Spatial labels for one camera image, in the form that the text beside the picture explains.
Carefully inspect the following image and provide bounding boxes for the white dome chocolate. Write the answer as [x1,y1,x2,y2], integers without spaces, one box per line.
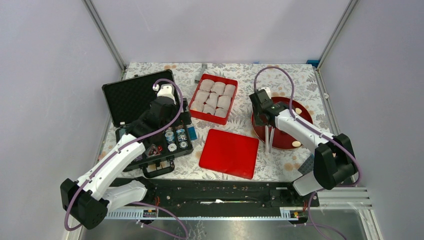
[291,140,302,148]

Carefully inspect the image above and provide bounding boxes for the black poker chip case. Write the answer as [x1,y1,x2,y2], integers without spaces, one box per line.
[102,69,194,178]

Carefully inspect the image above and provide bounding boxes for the white oval chocolate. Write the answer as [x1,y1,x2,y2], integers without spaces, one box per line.
[295,107,302,115]

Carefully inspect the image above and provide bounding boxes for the grey lego baseplate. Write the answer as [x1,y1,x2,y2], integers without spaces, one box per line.
[297,154,314,175]

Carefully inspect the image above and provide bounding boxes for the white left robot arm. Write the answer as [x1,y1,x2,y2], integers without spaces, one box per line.
[59,78,184,232]

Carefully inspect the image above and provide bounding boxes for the red tin box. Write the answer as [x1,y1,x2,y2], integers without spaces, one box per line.
[189,73,238,125]

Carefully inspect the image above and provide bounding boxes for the dark red round tray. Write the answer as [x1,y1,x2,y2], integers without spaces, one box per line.
[251,96,313,150]

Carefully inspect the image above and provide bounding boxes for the silver tweezers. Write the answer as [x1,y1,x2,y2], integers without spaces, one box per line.
[264,125,275,155]

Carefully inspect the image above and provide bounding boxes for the white paper cup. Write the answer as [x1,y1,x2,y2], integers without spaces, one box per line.
[216,95,232,111]

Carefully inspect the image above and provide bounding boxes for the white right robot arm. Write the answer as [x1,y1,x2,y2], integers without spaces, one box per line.
[249,89,359,206]

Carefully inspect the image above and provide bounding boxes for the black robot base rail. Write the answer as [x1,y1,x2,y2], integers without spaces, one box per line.
[109,177,321,220]

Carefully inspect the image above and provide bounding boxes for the grey metal bracket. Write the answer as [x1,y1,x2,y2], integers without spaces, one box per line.
[194,63,208,84]

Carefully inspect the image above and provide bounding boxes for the red tin lid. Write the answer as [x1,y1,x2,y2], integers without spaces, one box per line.
[199,129,259,180]

